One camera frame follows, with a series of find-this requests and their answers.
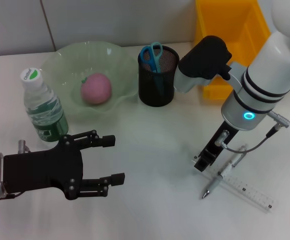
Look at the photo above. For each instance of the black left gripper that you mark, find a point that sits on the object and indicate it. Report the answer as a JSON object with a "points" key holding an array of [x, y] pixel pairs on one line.
{"points": [[42, 170]]}

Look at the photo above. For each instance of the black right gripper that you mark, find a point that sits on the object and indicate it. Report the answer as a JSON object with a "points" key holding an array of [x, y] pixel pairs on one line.
{"points": [[220, 142]]}

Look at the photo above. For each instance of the silver ballpoint pen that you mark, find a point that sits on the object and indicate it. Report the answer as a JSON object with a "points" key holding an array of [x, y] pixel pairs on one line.
{"points": [[215, 183]]}

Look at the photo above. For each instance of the clear plastic ruler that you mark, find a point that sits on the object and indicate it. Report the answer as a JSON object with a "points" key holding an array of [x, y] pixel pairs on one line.
{"points": [[255, 193]]}

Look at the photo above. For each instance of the pink peach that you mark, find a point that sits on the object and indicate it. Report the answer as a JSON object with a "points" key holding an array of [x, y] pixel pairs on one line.
{"points": [[96, 88]]}

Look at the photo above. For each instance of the green label water bottle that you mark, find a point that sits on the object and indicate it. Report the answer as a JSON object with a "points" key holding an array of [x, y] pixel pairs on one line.
{"points": [[45, 112]]}

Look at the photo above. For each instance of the blue scissors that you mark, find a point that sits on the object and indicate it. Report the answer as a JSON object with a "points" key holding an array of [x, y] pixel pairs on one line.
{"points": [[155, 67]]}

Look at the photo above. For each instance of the black mesh pen holder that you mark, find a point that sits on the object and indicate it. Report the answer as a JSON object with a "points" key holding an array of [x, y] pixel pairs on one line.
{"points": [[147, 87]]}

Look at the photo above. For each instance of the green glass fruit plate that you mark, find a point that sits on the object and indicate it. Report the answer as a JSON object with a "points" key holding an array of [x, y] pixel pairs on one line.
{"points": [[67, 62]]}

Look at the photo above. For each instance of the yellow plastic bin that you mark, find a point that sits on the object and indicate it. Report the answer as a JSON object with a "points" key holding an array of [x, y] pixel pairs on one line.
{"points": [[235, 25]]}

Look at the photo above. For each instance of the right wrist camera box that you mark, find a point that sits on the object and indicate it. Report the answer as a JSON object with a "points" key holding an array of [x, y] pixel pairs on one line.
{"points": [[205, 60]]}

